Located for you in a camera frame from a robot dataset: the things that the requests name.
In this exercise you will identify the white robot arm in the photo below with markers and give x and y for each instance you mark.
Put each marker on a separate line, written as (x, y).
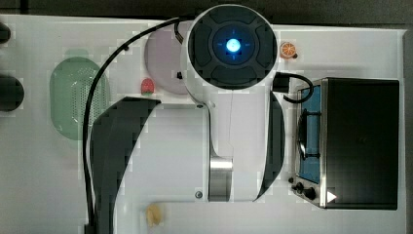
(229, 59)

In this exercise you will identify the toy strawberry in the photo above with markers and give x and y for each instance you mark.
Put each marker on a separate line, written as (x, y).
(147, 87)

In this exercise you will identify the lilac round plate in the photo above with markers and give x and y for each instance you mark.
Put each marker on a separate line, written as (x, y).
(162, 60)

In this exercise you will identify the toy orange slice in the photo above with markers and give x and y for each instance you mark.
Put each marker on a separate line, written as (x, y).
(287, 50)

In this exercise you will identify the toy peeled banana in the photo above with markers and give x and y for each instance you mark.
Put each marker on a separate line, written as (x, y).
(153, 215)

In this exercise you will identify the green perforated colander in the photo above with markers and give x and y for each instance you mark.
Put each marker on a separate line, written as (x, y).
(70, 84)

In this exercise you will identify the black round pan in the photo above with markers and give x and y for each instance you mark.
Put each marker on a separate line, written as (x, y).
(11, 93)

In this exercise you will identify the dark round object top left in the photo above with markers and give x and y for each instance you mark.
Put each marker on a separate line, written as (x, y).
(5, 33)

